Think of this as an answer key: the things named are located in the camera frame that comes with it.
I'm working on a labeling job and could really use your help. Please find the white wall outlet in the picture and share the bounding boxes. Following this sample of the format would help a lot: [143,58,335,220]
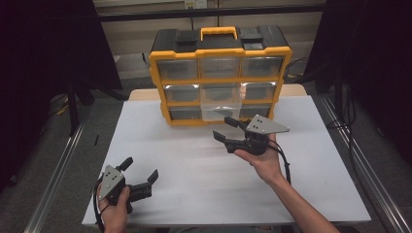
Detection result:
[183,0,209,10]

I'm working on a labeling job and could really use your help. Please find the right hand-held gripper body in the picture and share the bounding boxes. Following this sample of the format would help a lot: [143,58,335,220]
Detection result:
[224,114,292,157]

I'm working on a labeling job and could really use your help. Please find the white table cover sheet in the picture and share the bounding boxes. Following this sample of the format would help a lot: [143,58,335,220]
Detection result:
[81,94,372,227]

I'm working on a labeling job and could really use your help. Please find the black metal stand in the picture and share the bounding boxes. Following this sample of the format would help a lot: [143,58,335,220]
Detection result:
[65,80,95,137]

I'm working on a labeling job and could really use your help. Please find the black floor cables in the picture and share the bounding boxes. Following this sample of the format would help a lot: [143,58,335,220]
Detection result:
[325,85,358,131]

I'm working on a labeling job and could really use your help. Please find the aluminium floor rail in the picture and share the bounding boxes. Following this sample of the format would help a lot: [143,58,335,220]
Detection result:
[319,94,412,233]
[23,106,92,233]

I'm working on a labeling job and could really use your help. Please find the person's right hand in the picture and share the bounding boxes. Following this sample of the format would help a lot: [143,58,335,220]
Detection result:
[232,133,287,187]

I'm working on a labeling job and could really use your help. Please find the black curtain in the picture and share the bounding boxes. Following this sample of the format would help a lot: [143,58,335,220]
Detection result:
[303,0,412,167]
[0,0,123,195]

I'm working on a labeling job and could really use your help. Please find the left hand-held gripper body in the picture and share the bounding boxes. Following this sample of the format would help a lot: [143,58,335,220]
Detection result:
[97,164,154,215]

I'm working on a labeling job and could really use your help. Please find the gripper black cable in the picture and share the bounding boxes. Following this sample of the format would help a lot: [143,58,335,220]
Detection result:
[92,177,109,233]
[267,143,292,186]

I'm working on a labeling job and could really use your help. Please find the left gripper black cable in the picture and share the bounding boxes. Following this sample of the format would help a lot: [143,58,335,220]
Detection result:
[92,177,109,233]

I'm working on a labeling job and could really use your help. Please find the yellow black organizer case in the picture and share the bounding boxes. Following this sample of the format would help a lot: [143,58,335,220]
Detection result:
[148,24,293,127]

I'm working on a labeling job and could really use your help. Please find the clear plastic drawer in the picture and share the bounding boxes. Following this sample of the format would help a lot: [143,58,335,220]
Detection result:
[199,83,244,122]

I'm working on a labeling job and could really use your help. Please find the black horizontal bar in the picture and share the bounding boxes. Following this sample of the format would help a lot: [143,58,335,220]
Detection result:
[96,3,326,23]

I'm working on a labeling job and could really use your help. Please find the person's left hand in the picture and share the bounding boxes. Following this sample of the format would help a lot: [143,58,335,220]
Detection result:
[95,185,131,233]

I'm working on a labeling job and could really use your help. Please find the set of clear drawers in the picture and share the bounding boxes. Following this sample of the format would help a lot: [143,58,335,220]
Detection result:
[156,55,285,120]

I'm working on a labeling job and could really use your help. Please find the wooden table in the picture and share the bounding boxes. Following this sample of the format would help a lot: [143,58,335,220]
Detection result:
[128,83,308,102]

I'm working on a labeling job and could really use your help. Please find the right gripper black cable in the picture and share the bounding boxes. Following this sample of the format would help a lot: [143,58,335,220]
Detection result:
[267,143,292,186]

